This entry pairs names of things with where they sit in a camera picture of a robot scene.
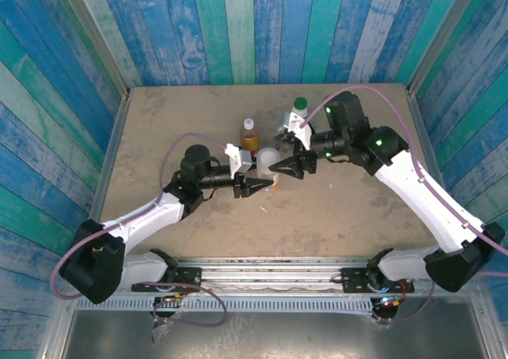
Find wide translucent bottle cap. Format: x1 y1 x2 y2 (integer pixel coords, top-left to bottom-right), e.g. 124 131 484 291
256 147 282 170

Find amber drink bottle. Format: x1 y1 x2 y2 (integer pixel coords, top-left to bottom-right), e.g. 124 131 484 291
239 126 262 156

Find steel sheet panel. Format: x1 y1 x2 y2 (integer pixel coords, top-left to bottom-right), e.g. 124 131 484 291
59 310 490 359

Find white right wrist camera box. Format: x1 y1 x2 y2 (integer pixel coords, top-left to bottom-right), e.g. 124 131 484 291
277 110 315 150

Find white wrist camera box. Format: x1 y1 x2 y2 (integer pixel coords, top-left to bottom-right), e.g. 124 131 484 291
277 110 315 150
223 142 255 176

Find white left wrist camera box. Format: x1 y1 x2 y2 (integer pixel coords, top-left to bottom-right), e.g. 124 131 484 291
223 142 255 176

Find aluminium table edge rail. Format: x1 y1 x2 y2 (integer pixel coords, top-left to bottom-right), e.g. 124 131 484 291
90 92 131 217
406 91 452 201

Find aluminium mounting rail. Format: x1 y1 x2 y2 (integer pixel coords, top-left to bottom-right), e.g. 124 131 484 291
174 257 382 296

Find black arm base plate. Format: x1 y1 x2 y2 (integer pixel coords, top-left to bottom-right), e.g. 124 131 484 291
130 266 203 295
340 266 414 295

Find white slotted cable duct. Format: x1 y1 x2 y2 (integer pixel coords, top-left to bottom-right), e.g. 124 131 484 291
74 297 375 315

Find purple cable loop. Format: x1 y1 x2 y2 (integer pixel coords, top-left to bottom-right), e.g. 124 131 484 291
372 270 508 325
140 280 229 328

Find aluminium frame post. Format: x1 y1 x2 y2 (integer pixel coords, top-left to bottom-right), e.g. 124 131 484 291
55 0 131 98
406 0 475 95

